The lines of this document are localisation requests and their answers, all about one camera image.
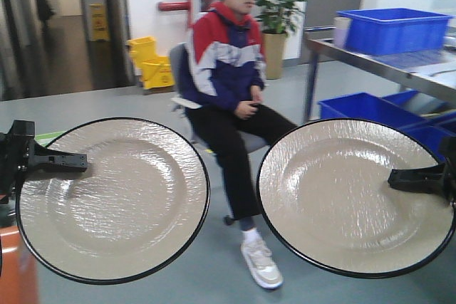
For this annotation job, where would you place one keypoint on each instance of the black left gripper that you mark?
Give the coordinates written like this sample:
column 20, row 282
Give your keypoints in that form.
column 20, row 151

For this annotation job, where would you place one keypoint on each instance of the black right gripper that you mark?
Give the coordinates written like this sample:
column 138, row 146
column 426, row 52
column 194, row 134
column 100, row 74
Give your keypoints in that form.
column 438, row 179

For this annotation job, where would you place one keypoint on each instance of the beige plate black rim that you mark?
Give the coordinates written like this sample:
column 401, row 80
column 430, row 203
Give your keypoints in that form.
column 138, row 206
column 324, row 193

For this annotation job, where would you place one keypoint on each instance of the blue crate on floor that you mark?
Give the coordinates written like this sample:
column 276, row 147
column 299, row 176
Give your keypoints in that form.
column 369, row 107

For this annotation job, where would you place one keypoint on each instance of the steel table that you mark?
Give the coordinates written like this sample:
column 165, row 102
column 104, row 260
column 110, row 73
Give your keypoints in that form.
column 431, row 72

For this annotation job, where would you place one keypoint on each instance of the yellow mop bucket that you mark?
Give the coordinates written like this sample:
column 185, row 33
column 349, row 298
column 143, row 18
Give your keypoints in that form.
column 155, row 70

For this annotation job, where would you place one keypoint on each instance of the blue crate on table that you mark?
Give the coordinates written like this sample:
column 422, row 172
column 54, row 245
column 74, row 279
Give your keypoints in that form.
column 389, row 31

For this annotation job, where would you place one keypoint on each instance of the seated man in jacket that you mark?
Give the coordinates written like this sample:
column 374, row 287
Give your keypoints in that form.
column 226, row 79

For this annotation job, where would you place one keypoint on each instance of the potted plant gold pot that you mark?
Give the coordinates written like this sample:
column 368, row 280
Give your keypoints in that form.
column 279, row 19

